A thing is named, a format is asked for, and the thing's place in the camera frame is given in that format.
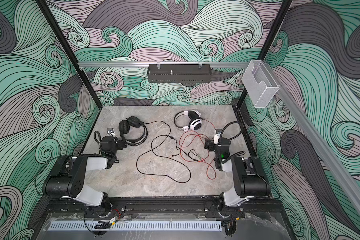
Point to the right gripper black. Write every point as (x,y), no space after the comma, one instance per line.
(211,144)

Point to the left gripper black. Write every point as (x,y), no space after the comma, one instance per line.
(117,142)

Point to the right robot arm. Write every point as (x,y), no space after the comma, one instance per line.
(247,183)

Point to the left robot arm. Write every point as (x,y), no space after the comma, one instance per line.
(66,179)

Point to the white black headphones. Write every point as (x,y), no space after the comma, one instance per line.
(195,122)

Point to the black perforated metal tray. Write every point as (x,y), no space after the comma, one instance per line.
(187,74)

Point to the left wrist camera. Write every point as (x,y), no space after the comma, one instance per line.
(110,132)

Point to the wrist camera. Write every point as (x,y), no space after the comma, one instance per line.
(217,136)
(110,132)

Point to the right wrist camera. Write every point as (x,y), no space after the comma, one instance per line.
(217,136)

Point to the black frame post left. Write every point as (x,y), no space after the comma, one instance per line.
(43,6)

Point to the black frame post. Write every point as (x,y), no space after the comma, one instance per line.
(275,27)
(43,6)

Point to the clear plastic wall bin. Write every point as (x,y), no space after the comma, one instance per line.
(260,83)

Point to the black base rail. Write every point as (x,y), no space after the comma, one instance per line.
(205,206)

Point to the white slotted cable duct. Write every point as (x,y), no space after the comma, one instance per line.
(214,226)

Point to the aluminium rail right wall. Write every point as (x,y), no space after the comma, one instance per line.
(324,151)

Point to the black frame post right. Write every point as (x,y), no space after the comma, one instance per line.
(275,27)

